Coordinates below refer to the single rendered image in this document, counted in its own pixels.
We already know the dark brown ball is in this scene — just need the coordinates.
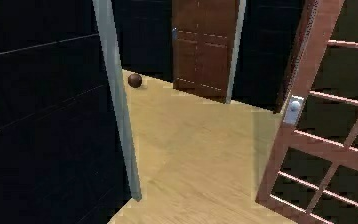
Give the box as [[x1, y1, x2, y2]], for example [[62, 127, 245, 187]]
[[127, 73, 143, 89]]

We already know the brown panelled wooden door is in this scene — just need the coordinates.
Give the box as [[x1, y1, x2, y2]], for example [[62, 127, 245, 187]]
[[171, 0, 241, 100]]

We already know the reddish wooden glazed door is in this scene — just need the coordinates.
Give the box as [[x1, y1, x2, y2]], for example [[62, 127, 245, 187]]
[[255, 0, 358, 224]]

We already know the silver round door knob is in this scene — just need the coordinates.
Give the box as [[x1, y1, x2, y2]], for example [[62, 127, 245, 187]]
[[283, 95, 306, 126]]

